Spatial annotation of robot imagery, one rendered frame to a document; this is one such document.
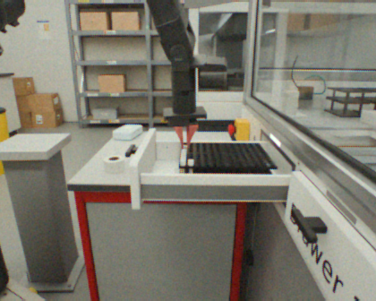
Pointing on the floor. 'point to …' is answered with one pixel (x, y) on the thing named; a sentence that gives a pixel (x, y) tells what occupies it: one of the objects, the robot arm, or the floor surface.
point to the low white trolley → (156, 236)
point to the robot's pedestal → (41, 209)
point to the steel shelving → (115, 63)
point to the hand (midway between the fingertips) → (184, 145)
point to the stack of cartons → (36, 105)
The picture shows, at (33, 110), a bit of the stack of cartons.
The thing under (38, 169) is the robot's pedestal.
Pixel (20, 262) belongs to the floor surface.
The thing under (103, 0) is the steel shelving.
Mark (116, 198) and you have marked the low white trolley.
